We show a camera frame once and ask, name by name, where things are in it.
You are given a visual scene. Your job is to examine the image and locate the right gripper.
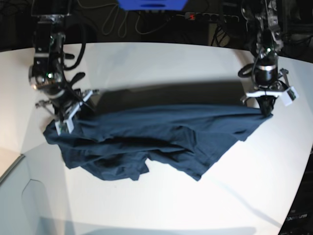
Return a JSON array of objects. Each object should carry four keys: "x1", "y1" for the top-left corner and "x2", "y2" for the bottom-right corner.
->
[{"x1": 35, "y1": 88, "x2": 95, "y2": 122}]

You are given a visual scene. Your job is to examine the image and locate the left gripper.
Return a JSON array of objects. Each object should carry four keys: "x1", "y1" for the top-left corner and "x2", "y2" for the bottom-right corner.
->
[{"x1": 238, "y1": 64, "x2": 289, "y2": 115}]

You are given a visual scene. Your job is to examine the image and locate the dark blue t-shirt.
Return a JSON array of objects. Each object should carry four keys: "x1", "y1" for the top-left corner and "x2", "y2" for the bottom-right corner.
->
[{"x1": 44, "y1": 104, "x2": 268, "y2": 181}]

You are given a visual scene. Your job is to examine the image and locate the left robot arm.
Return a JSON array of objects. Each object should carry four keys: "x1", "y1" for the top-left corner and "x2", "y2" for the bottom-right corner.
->
[{"x1": 238, "y1": 0, "x2": 289, "y2": 117}]

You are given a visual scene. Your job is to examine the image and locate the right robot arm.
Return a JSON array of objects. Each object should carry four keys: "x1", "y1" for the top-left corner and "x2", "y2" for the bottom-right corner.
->
[{"x1": 28, "y1": 0, "x2": 94, "y2": 121}]

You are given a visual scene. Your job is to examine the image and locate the black power strip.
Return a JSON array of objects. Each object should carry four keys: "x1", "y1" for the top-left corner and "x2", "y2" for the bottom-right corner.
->
[{"x1": 184, "y1": 11, "x2": 239, "y2": 24}]

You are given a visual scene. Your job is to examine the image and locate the blue plastic box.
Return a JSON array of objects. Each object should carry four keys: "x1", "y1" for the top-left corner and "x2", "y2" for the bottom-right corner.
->
[{"x1": 117, "y1": 0, "x2": 188, "y2": 11}]

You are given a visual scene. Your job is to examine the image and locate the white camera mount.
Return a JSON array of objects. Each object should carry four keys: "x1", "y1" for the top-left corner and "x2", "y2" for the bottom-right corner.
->
[
  {"x1": 241, "y1": 70, "x2": 299, "y2": 106},
  {"x1": 55, "y1": 90, "x2": 99, "y2": 135}
]

